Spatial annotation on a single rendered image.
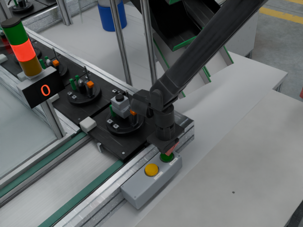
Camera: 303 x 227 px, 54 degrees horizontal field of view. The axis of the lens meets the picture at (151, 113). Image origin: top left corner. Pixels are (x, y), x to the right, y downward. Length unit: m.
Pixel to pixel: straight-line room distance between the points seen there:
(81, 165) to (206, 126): 0.50
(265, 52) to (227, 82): 1.87
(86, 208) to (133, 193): 0.14
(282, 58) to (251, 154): 2.14
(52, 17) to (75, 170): 1.31
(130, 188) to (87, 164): 0.22
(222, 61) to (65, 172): 0.75
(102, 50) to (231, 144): 0.94
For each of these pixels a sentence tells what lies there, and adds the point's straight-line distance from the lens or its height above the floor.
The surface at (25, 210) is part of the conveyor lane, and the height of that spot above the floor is 0.92.
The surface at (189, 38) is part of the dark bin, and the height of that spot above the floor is 1.20.
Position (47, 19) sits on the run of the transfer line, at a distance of 2.14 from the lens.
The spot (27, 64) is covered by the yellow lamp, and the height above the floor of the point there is 1.30.
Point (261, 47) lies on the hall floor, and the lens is 3.32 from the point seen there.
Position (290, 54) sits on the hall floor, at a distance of 3.26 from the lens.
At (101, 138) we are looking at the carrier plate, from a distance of 1.06.
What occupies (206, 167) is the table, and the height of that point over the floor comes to 0.86.
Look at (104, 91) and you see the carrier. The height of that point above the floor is 0.97.
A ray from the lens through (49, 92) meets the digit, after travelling 0.95.
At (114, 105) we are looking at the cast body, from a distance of 1.02.
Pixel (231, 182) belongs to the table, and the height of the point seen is 0.86.
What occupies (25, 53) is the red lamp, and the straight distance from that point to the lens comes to 0.88.
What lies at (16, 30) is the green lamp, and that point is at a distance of 0.85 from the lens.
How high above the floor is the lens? 1.73
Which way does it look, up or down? 43 degrees down
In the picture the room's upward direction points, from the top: 9 degrees counter-clockwise
